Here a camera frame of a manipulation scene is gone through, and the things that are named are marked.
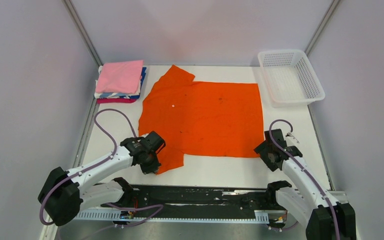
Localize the orange t shirt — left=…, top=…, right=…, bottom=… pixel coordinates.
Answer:
left=138, top=65, right=264, bottom=174

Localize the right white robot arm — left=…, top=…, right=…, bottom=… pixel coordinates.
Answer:
left=254, top=129, right=357, bottom=240

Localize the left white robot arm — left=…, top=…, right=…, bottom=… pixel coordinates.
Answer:
left=38, top=131, right=166, bottom=227

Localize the magenta folded t shirt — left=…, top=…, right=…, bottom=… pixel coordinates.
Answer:
left=96, top=98, right=137, bottom=104

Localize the blue white folded t shirt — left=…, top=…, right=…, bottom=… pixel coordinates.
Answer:
left=94, top=67, right=147, bottom=99

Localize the white plastic basket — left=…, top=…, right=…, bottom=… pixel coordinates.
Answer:
left=257, top=49, right=326, bottom=108

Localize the pink folded t shirt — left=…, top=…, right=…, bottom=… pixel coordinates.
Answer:
left=95, top=60, right=144, bottom=94

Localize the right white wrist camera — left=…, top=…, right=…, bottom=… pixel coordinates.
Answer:
left=285, top=132, right=300, bottom=144

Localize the white slotted cable duct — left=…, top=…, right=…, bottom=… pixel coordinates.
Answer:
left=74, top=209, right=270, bottom=224

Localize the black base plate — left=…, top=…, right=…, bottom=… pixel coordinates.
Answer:
left=114, top=184, right=287, bottom=220

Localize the aluminium frame rail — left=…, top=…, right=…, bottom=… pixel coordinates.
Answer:
left=39, top=186, right=362, bottom=240

